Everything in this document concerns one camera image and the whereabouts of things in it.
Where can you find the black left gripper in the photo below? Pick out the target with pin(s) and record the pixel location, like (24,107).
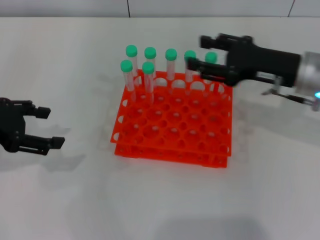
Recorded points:
(10,125)

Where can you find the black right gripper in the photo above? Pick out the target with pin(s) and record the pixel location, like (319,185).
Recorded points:
(250,62)

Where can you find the clear test tube green cap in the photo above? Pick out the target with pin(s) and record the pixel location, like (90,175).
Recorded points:
(148,67)
(190,53)
(126,66)
(211,57)
(171,54)
(150,52)
(131,50)

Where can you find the orange plastic test tube rack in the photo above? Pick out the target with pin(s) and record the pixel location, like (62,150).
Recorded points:
(175,160)

